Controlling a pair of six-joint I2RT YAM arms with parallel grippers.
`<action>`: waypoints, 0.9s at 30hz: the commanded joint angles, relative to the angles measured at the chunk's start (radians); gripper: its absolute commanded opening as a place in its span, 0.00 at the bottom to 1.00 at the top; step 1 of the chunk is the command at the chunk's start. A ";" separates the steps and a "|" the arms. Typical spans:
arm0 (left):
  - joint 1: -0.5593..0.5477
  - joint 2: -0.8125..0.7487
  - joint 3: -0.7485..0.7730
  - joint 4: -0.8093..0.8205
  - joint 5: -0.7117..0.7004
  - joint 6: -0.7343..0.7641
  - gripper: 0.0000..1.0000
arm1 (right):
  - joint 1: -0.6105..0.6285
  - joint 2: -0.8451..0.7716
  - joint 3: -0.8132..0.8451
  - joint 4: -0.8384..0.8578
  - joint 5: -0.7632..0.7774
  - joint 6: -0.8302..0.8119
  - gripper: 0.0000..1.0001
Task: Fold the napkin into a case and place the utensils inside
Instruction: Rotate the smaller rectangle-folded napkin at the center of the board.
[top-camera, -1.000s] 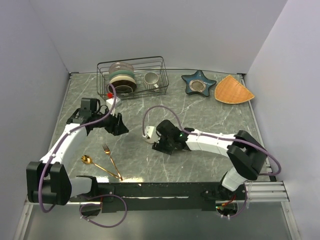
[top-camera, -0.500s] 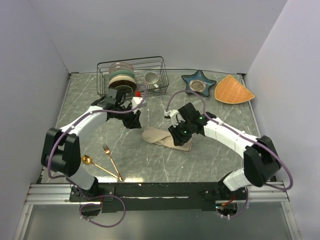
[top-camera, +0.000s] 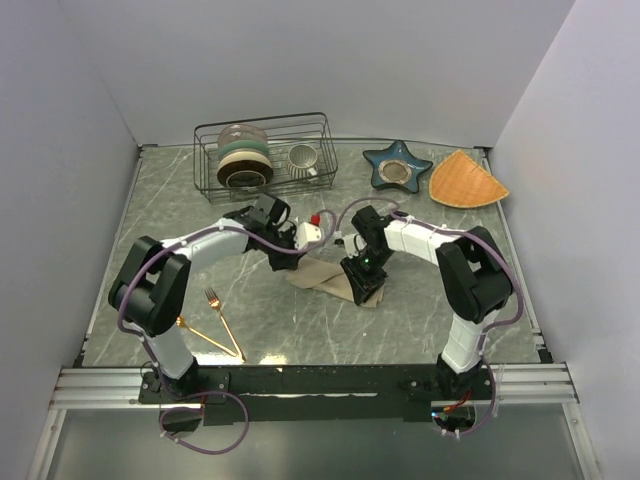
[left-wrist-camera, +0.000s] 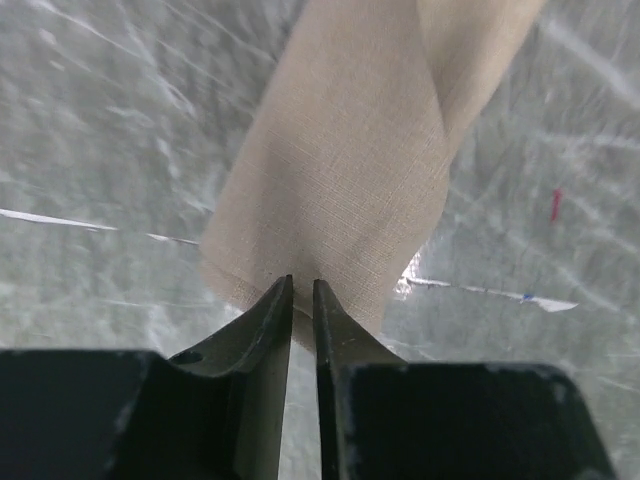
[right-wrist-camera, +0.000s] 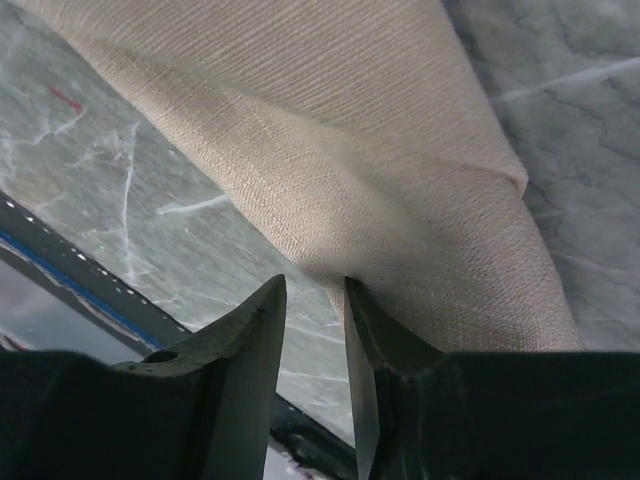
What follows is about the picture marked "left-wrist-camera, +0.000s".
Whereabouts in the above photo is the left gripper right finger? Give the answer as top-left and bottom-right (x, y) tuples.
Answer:
(313, 280), (616, 479)

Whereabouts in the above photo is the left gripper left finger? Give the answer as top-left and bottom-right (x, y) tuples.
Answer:
(1, 276), (293, 479)

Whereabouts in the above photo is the beige cloth napkin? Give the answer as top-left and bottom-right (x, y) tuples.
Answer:
(200, 1), (542, 346)

